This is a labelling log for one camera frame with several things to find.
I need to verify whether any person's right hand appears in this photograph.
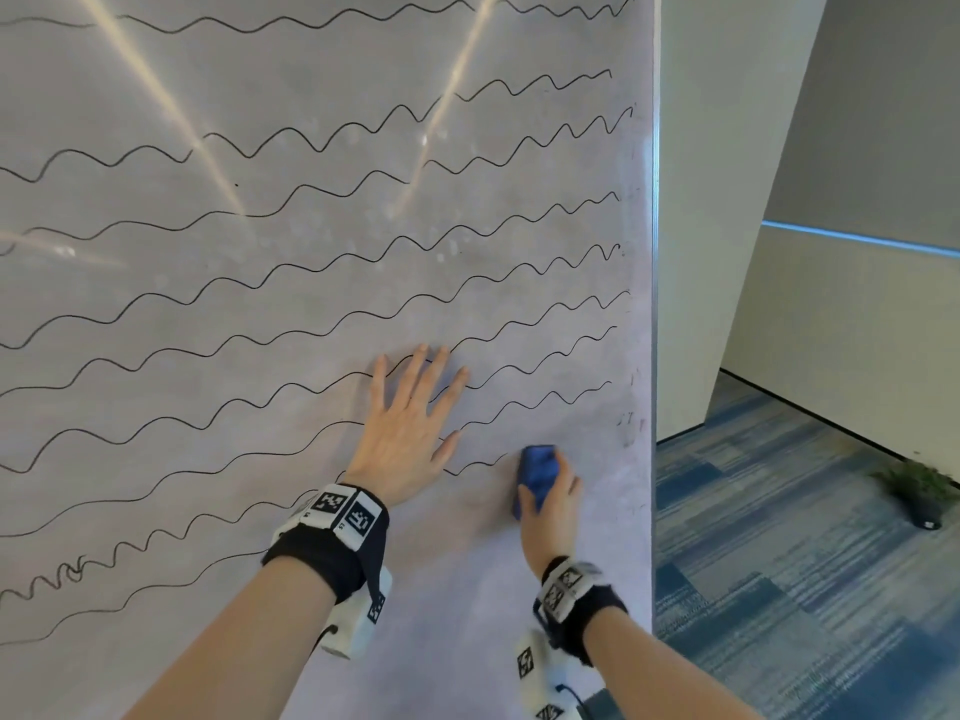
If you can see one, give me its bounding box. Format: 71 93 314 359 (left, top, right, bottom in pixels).
517 450 583 582

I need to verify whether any black cable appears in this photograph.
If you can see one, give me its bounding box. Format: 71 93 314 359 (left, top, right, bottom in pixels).
558 685 603 720

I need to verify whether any person's left hand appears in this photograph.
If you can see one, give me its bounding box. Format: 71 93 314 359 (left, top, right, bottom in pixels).
343 344 471 511

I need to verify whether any person's right forearm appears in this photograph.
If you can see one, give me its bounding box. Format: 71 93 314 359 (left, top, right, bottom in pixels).
581 606 766 720

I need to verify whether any white whiteboard with wavy lines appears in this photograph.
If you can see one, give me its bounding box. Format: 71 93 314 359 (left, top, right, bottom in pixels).
0 0 663 720

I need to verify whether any person's left forearm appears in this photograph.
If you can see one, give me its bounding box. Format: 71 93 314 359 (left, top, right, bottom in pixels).
123 554 340 720

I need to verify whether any green potted plant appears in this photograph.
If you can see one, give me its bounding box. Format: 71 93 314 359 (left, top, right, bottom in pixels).
872 458 960 532

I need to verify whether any white wrist camera unit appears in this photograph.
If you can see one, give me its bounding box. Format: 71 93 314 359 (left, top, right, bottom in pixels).
513 629 594 720
320 565 395 661

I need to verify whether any blue whiteboard eraser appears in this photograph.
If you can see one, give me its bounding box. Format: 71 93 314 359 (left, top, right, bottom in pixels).
512 444 561 522

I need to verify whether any black wristband with marker tags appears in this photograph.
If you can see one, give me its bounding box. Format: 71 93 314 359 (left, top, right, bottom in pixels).
260 483 391 605
533 555 630 665

